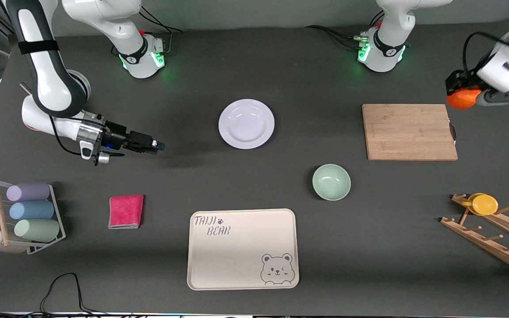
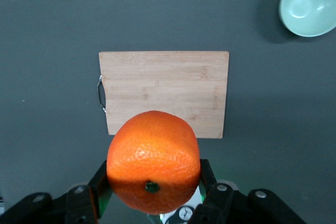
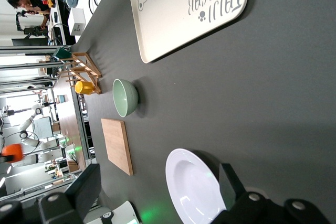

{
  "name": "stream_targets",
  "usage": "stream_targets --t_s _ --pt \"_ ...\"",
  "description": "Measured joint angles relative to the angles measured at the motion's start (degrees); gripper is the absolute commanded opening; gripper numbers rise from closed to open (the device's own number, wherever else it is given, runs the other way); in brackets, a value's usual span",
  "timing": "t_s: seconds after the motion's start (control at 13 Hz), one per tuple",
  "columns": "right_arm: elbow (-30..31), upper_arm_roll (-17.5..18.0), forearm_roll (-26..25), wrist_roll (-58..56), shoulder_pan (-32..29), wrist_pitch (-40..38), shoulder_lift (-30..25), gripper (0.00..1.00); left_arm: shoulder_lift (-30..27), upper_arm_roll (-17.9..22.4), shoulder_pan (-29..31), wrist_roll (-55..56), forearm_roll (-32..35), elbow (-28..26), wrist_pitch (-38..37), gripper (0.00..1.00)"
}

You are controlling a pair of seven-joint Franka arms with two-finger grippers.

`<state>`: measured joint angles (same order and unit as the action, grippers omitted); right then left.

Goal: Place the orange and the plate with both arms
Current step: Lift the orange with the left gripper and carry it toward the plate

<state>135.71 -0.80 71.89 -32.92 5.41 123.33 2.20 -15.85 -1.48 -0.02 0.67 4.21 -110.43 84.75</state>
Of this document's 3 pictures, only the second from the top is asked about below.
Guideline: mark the wooden cutting board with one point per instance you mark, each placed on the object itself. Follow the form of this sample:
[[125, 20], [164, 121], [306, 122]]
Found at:
[[162, 90]]

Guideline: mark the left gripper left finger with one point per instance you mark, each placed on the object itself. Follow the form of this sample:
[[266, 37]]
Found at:
[[78, 203]]

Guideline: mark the light green bowl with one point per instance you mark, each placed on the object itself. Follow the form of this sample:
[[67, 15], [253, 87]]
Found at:
[[309, 6]]

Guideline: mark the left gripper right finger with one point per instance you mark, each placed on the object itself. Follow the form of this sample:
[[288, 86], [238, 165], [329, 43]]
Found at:
[[215, 200]]

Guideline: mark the orange fruit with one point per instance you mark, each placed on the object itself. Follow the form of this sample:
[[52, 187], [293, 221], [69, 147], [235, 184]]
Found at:
[[153, 161]]

